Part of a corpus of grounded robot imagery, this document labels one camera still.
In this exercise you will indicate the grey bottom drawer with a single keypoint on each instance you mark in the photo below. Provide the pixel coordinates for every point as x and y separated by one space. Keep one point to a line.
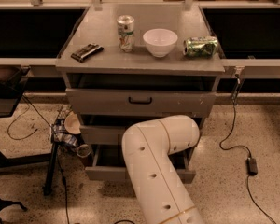
107 164

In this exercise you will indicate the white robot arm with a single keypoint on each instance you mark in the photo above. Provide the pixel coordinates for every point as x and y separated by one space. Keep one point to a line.
146 147

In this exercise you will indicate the grey drawer cabinet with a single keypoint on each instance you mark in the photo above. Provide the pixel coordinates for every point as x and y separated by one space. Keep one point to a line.
100 27

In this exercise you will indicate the grey top drawer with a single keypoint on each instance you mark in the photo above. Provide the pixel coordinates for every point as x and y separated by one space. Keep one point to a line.
142 95

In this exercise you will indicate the white bowl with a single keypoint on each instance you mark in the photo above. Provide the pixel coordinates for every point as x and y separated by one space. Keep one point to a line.
160 42

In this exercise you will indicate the small bowl on floor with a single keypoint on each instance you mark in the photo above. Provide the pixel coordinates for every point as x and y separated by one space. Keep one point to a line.
72 124

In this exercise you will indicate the cup on floor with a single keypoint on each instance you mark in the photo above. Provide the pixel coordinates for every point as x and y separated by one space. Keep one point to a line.
84 154

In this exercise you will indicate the black snack bar packet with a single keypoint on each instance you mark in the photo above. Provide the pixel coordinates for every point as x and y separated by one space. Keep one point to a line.
84 53

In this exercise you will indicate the upright white soda can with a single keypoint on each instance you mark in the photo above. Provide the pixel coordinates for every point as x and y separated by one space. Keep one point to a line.
126 32

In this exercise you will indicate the green soda can lying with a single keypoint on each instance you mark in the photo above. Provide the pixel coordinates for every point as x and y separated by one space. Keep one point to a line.
198 47

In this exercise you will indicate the dark bin at left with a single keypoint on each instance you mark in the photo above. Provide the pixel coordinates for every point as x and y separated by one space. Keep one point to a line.
12 85

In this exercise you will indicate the black stand with legs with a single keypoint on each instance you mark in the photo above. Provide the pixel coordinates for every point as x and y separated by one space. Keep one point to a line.
50 158

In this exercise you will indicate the black tripod foot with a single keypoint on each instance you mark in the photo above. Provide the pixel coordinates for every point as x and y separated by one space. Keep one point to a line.
6 203

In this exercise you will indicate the black power adapter with cable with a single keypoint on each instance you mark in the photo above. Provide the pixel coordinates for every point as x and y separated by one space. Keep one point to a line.
251 163

